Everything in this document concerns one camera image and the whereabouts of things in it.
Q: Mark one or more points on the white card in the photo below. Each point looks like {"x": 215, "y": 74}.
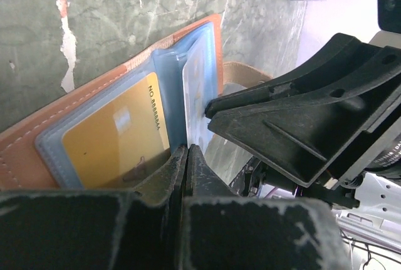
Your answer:
{"x": 199, "y": 87}

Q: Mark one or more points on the gold card in holder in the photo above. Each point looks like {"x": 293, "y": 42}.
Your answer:
{"x": 122, "y": 142}

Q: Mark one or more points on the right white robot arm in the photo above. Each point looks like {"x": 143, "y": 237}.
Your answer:
{"x": 377, "y": 221}

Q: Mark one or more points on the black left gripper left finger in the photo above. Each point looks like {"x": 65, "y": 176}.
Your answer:
{"x": 95, "y": 229}

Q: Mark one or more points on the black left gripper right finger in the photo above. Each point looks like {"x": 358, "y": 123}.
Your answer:
{"x": 224, "y": 231}

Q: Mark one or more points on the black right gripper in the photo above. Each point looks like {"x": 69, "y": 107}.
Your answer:
{"x": 321, "y": 127}

